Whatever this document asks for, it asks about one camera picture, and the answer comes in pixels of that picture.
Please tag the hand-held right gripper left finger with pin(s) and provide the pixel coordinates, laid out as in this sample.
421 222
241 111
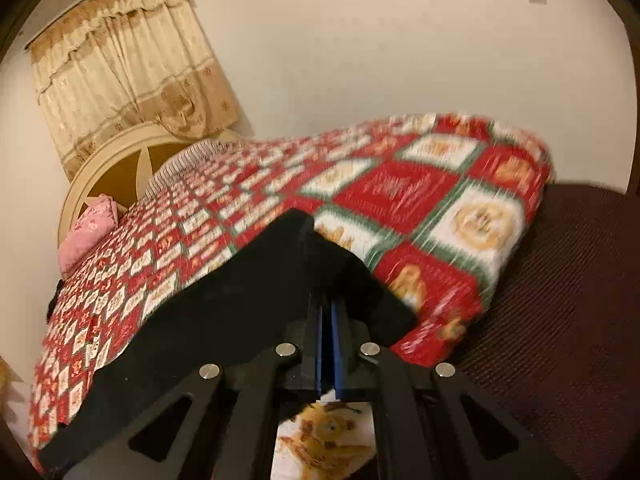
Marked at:
322 355

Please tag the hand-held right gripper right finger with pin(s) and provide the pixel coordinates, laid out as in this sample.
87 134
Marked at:
339 355

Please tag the black pants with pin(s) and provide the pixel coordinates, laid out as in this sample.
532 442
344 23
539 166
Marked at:
225 310

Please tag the red teddy bear printed blanket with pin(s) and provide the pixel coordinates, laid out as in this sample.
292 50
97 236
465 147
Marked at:
425 200

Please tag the striped pillow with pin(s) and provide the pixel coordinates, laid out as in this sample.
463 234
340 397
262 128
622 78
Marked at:
190 157

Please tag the pink pillow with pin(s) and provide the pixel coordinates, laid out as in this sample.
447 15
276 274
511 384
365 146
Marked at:
87 232

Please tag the cream round bed headboard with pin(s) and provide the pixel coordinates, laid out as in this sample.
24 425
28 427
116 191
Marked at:
125 160

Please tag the beige patterned curtain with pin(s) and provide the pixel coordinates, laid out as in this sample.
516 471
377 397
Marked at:
130 60

